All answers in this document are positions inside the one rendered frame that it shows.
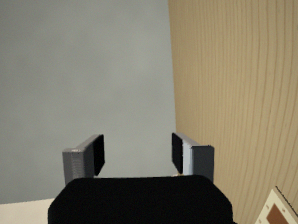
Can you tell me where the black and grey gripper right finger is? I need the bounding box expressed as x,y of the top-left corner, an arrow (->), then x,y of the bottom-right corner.
172,132 -> 215,183

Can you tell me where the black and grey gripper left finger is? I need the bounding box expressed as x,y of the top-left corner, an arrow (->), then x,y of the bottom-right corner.
62,134 -> 105,186

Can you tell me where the brown and cream chessboard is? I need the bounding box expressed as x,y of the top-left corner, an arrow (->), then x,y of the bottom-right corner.
255,187 -> 298,224

